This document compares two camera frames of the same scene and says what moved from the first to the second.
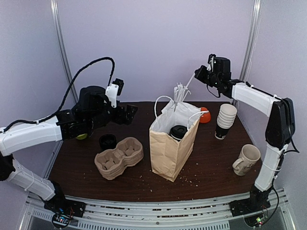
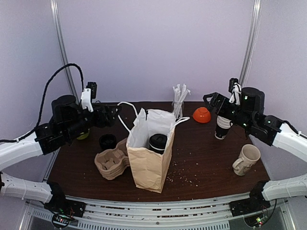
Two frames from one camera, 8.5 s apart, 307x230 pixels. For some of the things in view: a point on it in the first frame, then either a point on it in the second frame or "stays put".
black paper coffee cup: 174,138 → 160,151
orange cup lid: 205,117 stays put
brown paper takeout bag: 169,156 → 149,168
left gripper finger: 131,111 → 111,110
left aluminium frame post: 64,45 stays put
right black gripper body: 202,74 → 221,105
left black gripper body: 119,118 → 98,121
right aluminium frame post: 252,41 stays put
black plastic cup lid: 178,131 → 158,140
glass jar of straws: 180,93 stays put
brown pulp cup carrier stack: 110,164 stays put
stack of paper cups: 226,119 stays put
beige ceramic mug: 248,155 stays put
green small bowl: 82,136 stays put
